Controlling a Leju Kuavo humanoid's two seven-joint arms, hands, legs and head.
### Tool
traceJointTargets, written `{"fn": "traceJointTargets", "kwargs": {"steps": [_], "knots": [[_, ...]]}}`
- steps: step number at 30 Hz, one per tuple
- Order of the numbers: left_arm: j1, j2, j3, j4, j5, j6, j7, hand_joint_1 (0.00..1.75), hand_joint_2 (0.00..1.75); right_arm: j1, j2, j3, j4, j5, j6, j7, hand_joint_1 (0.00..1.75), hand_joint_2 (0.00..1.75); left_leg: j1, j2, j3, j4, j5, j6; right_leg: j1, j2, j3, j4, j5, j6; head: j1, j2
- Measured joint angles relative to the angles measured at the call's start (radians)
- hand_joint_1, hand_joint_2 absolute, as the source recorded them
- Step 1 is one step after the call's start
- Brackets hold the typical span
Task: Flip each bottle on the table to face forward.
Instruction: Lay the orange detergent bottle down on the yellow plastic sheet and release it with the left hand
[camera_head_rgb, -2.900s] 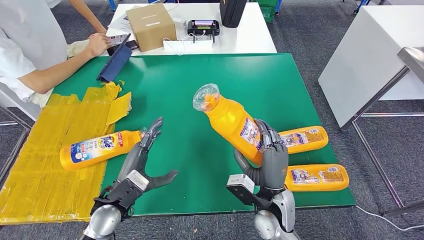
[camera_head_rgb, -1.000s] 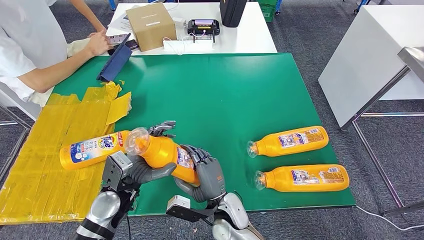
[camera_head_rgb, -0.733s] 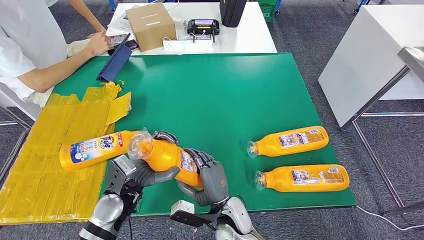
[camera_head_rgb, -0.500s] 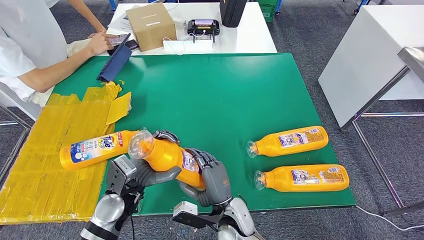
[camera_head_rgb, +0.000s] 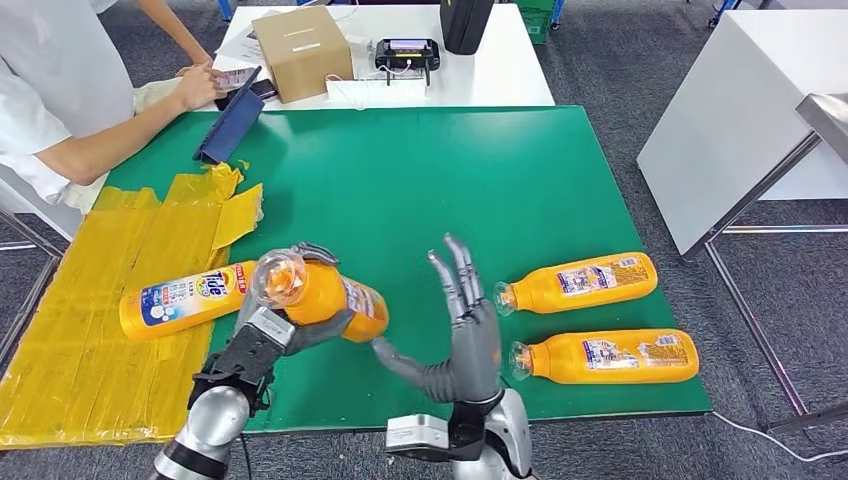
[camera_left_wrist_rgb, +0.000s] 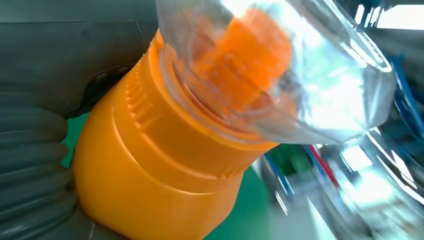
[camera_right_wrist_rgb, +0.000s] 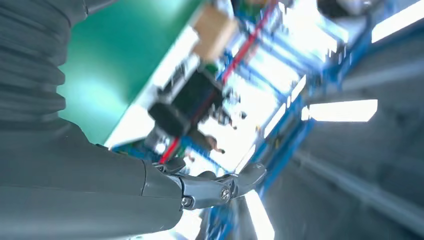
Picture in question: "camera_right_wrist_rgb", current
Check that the brown cardboard box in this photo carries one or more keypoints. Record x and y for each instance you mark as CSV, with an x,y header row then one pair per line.
x,y
215,31

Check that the black bag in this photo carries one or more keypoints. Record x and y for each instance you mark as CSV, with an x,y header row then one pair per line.
x,y
169,119

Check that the white table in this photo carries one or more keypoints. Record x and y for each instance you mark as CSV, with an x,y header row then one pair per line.
x,y
132,126

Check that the person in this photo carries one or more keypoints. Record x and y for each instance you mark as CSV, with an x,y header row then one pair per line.
x,y
210,142

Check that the red pole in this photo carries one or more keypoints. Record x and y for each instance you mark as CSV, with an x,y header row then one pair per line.
x,y
242,49

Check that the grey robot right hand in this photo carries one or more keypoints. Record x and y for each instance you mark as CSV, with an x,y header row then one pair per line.
x,y
66,182

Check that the blue metal rack frame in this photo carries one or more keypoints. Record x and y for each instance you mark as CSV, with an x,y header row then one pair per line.
x,y
285,149

